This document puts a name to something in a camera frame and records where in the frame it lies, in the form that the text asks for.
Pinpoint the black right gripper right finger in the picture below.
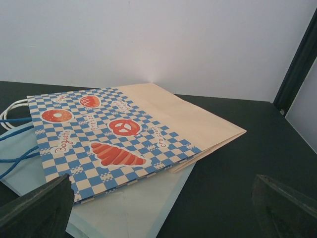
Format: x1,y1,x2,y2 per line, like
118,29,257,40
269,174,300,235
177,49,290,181
252,175,317,238

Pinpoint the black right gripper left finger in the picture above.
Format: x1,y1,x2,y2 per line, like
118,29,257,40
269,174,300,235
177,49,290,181
0,174,74,238

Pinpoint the light blue paper bag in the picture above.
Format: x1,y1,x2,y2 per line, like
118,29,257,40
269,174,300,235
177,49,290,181
0,129,195,238

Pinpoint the blue checkered bakery paper bag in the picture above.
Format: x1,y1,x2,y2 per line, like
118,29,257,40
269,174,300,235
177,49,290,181
0,83,247,205

